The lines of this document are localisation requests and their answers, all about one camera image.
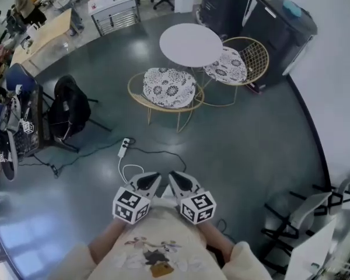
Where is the wooden table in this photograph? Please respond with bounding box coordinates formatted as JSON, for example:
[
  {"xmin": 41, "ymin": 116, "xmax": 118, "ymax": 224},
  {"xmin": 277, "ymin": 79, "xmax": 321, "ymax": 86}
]
[{"xmin": 9, "ymin": 8, "xmax": 73, "ymax": 67}]

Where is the black office chair with jacket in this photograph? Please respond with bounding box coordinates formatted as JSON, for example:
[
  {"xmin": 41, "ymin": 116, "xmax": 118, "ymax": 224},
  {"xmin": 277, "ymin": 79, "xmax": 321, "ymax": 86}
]
[{"xmin": 47, "ymin": 74, "xmax": 113, "ymax": 153}]

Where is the white power strip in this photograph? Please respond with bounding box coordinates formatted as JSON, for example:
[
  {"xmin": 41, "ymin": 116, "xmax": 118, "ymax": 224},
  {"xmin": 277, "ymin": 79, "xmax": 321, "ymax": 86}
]
[{"xmin": 117, "ymin": 137, "xmax": 131, "ymax": 158}]

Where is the person's left forearm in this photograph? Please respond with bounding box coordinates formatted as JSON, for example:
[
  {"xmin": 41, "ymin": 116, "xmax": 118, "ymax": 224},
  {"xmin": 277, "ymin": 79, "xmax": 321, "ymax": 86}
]
[{"xmin": 88, "ymin": 218, "xmax": 130, "ymax": 265}]

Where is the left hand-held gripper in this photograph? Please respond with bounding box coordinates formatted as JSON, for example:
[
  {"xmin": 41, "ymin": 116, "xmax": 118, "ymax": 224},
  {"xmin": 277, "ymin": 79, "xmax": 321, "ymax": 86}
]
[{"xmin": 112, "ymin": 171, "xmax": 163, "ymax": 225}]

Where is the spare hand-held gripper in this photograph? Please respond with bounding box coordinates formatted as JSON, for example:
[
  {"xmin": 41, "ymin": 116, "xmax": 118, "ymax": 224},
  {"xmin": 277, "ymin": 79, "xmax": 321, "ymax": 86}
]
[{"xmin": 16, "ymin": 109, "xmax": 36, "ymax": 135}]

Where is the white desk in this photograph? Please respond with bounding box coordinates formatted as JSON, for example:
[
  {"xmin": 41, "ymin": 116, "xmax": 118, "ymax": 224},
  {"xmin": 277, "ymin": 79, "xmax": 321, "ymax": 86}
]
[{"xmin": 283, "ymin": 216, "xmax": 340, "ymax": 280}]

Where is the gold wire chair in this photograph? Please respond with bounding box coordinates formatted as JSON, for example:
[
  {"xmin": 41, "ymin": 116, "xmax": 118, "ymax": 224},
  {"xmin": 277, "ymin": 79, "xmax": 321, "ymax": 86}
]
[
  {"xmin": 127, "ymin": 67, "xmax": 205, "ymax": 134},
  {"xmin": 194, "ymin": 36, "xmax": 270, "ymax": 108}
]

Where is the cream printed shirt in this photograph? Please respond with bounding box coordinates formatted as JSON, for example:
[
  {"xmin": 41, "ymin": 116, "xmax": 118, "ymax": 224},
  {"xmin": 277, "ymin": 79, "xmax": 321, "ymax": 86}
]
[{"xmin": 59, "ymin": 197, "xmax": 277, "ymax": 280}]

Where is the white sink cart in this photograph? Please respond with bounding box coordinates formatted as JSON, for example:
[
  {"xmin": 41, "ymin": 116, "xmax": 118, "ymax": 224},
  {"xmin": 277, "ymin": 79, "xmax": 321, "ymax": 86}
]
[{"xmin": 87, "ymin": 0, "xmax": 141, "ymax": 37}]

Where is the black cable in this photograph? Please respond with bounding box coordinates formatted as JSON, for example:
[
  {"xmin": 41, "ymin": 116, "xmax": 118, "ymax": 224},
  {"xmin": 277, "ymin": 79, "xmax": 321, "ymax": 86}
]
[{"xmin": 17, "ymin": 137, "xmax": 188, "ymax": 179}]

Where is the white cable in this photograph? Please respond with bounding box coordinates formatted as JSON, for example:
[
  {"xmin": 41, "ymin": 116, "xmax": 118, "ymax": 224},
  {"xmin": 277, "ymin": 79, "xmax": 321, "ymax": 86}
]
[{"xmin": 121, "ymin": 164, "xmax": 146, "ymax": 184}]

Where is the white office chair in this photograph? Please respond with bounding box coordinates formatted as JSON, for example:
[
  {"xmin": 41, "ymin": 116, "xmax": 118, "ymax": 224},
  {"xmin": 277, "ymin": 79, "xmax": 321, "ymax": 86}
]
[
  {"xmin": 260, "ymin": 190, "xmax": 334, "ymax": 274},
  {"xmin": 312, "ymin": 172, "xmax": 350, "ymax": 215}
]

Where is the large black bin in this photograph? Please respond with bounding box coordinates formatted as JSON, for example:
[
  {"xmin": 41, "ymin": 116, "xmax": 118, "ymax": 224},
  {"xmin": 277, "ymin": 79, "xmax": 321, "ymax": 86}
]
[{"xmin": 240, "ymin": 0, "xmax": 319, "ymax": 95}]

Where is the blue chair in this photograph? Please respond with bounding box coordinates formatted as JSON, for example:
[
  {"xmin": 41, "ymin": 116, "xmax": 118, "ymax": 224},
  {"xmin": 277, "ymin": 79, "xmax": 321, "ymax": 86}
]
[{"xmin": 3, "ymin": 62, "xmax": 38, "ymax": 95}]

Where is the floral seat cushion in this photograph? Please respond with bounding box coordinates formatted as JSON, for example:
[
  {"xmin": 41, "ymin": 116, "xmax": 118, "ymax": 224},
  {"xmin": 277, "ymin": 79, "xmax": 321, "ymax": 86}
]
[
  {"xmin": 142, "ymin": 66, "xmax": 197, "ymax": 109},
  {"xmin": 204, "ymin": 47, "xmax": 249, "ymax": 85}
]

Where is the teal cloth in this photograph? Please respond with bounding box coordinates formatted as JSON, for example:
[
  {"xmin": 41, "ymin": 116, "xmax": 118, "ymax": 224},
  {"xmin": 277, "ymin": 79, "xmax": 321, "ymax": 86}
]
[{"xmin": 282, "ymin": 0, "xmax": 303, "ymax": 18}]

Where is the black desk with equipment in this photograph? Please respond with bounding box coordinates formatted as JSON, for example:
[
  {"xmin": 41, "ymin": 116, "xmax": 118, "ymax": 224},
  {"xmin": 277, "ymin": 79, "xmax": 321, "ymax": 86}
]
[{"xmin": 0, "ymin": 83, "xmax": 52, "ymax": 160}]

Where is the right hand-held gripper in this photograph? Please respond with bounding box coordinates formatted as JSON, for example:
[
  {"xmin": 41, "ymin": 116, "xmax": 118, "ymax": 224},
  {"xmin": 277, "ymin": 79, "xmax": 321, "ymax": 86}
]
[{"xmin": 167, "ymin": 170, "xmax": 217, "ymax": 225}]

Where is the tall black machine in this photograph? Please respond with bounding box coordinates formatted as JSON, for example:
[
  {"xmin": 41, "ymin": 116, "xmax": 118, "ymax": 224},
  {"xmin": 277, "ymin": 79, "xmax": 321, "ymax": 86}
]
[{"xmin": 195, "ymin": 0, "xmax": 259, "ymax": 39}]

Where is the round white table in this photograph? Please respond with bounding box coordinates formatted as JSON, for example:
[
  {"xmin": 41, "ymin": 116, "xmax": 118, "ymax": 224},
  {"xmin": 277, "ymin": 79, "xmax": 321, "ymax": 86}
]
[{"xmin": 159, "ymin": 23, "xmax": 224, "ymax": 78}]

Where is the person's right forearm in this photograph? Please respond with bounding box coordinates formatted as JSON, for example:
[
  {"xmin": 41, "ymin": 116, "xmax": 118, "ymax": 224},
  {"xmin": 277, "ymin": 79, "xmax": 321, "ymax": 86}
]
[{"xmin": 197, "ymin": 222, "xmax": 237, "ymax": 263}]

